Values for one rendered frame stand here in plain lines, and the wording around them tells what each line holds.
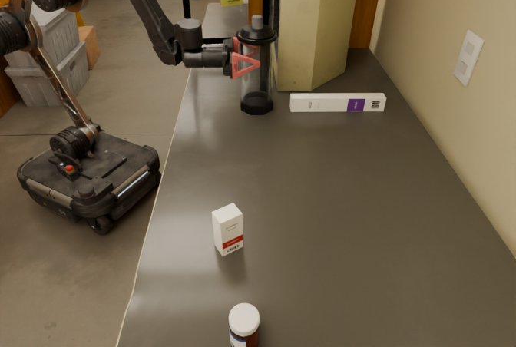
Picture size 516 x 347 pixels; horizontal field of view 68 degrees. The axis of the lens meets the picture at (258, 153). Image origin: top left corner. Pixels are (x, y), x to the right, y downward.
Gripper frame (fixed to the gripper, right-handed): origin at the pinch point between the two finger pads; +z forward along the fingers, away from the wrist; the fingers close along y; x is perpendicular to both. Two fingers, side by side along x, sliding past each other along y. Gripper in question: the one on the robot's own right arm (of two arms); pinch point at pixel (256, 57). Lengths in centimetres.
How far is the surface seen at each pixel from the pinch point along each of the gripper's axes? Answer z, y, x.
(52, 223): -107, 42, 110
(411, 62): 50, 13, 8
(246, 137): -3.1, -15.8, 16.0
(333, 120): 22.1, -7.6, 16.0
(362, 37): 43, 47, 11
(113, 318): -60, -13, 110
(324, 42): 21.3, 13.5, 1.0
